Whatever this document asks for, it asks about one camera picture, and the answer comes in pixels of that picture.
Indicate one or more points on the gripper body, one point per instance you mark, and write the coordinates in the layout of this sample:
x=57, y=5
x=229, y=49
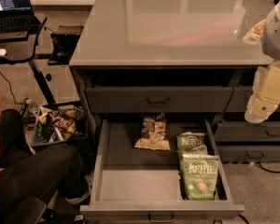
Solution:
x=277, y=34

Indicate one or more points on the black device on desk arm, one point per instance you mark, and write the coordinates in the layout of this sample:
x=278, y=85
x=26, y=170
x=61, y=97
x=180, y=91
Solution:
x=64, y=41

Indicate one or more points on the plastic water bottle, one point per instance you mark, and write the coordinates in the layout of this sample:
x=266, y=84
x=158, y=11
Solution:
x=32, y=107

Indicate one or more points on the dark bin of snack bags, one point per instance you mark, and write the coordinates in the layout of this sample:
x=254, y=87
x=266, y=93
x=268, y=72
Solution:
x=59, y=124

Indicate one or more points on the black laptop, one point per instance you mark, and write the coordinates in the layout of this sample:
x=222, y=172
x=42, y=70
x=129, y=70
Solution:
x=15, y=15

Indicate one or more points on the open grey middle drawer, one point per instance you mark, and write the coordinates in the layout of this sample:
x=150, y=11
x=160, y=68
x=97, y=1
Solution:
x=133, y=183

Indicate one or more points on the grey top right drawer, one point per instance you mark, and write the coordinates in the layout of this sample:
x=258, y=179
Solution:
x=239, y=99

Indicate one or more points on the brown chip bag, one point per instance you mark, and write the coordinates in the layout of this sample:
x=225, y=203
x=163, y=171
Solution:
x=153, y=133

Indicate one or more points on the grey right bottom drawer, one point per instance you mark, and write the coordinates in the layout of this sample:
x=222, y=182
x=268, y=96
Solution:
x=249, y=153

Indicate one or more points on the green Kettle chip bag front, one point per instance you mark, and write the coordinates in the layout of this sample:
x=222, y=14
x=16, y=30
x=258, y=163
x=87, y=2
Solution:
x=199, y=175

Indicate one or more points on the green Kettle chip bag rear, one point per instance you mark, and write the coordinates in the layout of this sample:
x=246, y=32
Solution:
x=190, y=144

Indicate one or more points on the seated person black trousers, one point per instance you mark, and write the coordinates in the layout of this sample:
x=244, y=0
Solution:
x=25, y=174

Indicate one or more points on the black chair armrest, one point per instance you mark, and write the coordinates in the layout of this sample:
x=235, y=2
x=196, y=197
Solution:
x=30, y=211

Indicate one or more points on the green kettle chip bag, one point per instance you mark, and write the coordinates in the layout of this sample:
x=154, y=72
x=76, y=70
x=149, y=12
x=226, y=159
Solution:
x=199, y=175
x=190, y=144

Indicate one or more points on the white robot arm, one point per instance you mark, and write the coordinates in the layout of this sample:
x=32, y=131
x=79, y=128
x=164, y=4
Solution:
x=267, y=33

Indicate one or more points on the grey counter cabinet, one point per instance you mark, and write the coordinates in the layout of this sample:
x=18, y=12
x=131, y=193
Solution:
x=184, y=43

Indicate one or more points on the grey right middle drawer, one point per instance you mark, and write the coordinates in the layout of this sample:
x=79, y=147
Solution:
x=239, y=131

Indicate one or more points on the black laptop stand desk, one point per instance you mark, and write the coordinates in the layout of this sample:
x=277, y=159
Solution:
x=24, y=52

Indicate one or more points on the grey top left drawer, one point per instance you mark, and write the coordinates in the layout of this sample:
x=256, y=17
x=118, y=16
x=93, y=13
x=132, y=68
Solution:
x=158, y=99

